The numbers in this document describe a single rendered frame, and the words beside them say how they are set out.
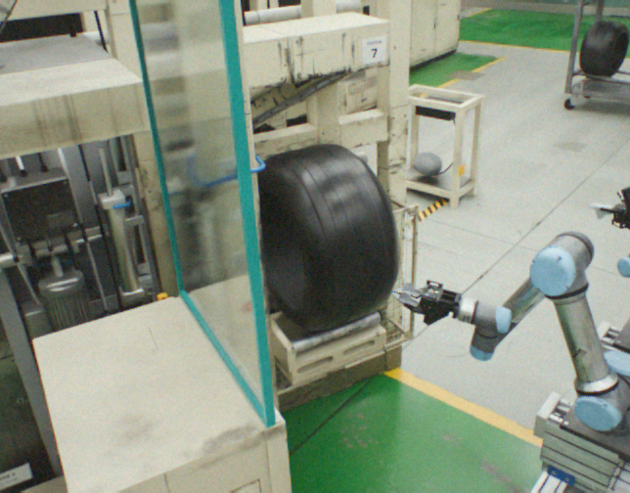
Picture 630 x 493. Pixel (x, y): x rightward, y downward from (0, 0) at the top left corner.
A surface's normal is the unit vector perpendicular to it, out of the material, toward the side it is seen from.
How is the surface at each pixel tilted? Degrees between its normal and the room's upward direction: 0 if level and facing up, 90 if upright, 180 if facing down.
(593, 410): 97
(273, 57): 90
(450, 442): 0
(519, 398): 0
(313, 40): 90
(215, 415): 0
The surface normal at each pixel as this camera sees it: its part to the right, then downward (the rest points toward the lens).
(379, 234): 0.42, 0.04
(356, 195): 0.28, -0.39
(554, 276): -0.69, 0.27
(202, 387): -0.04, -0.87
